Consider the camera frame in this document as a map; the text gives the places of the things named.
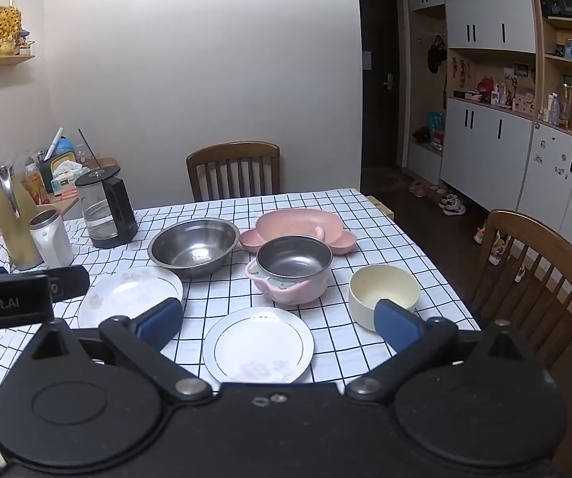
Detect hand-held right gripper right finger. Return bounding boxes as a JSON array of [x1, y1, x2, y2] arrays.
[[344, 299, 540, 403]]

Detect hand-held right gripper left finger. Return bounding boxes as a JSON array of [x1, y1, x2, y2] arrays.
[[17, 297, 213, 404]]

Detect cream round bowl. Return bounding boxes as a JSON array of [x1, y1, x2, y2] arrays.
[[348, 264, 421, 332]]

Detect white floral plate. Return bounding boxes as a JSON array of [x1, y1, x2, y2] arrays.
[[77, 265, 184, 330]]

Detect large stainless steel bowl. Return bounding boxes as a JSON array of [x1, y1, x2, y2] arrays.
[[147, 218, 241, 280]]

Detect white gold-rimmed plate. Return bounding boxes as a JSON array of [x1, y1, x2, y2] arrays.
[[203, 307, 315, 384]]

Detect pink bowl with steel liner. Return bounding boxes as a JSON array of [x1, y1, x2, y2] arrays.
[[244, 235, 334, 306]]

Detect pink divided plate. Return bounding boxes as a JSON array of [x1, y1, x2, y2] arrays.
[[239, 209, 359, 255]]

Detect white insulated mug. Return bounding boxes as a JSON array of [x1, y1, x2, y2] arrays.
[[29, 209, 74, 269]]

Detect yellow thermos jug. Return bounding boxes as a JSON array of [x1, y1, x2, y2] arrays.
[[0, 163, 44, 270]]

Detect glass electric kettle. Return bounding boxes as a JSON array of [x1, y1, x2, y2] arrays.
[[75, 168, 139, 249]]

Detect orange drink bottle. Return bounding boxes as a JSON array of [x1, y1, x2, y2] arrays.
[[23, 161, 49, 206]]

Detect tissue box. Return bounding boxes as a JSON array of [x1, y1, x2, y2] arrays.
[[50, 161, 84, 196]]

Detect black and yellow container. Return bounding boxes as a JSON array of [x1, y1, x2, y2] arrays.
[[38, 153, 76, 194]]

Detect checked white tablecloth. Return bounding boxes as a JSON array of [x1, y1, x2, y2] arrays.
[[0, 188, 484, 396]]

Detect yellow box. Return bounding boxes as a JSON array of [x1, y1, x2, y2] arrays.
[[367, 194, 395, 221]]

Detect row of shoes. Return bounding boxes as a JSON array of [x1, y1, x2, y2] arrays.
[[409, 178, 467, 217]]

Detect wooden slat-back chair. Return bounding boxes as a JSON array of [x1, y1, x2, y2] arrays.
[[185, 141, 281, 204], [469, 210, 572, 370]]

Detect white lower cabinet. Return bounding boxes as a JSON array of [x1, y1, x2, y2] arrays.
[[438, 98, 536, 213]]

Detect white cabinet with stickers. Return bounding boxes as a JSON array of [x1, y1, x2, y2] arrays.
[[517, 121, 572, 270]]

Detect dark entrance door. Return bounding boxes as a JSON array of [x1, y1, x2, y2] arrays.
[[359, 0, 407, 171]]

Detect black hanging bag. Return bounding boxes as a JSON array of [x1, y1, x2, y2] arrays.
[[427, 35, 448, 75]]

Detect white upper wall cabinet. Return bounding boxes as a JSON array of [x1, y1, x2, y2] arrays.
[[407, 0, 538, 54]]

